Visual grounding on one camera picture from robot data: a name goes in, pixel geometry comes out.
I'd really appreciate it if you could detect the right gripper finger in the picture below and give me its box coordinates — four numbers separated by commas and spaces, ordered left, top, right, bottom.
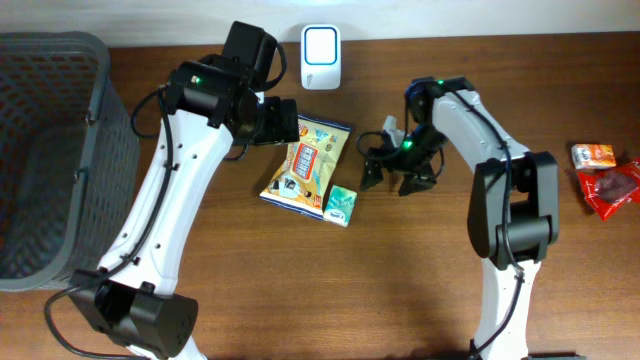
398, 164, 436, 196
359, 160, 383, 191

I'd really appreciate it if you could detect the teal tissue pack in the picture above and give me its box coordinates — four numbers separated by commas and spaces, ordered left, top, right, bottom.
323, 185, 357, 227

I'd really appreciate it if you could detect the beige wet wipes pack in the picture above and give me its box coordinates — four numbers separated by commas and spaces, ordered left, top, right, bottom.
259, 115, 351, 220

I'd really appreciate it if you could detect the orange tissue pack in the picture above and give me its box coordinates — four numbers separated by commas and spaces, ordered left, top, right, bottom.
571, 144, 616, 170

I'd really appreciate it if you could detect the red candy bag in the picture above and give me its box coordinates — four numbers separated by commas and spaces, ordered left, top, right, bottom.
578, 158, 639, 221

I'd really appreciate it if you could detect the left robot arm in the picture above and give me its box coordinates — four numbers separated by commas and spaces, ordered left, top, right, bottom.
68, 22, 299, 359

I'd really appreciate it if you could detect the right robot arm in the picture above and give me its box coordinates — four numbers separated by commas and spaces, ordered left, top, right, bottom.
360, 77, 559, 359

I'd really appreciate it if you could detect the white barcode scanner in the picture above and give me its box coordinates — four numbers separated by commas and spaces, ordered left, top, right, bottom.
300, 24, 342, 91

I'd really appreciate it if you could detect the grey plastic mesh basket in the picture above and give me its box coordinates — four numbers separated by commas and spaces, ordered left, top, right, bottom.
1, 32, 139, 292

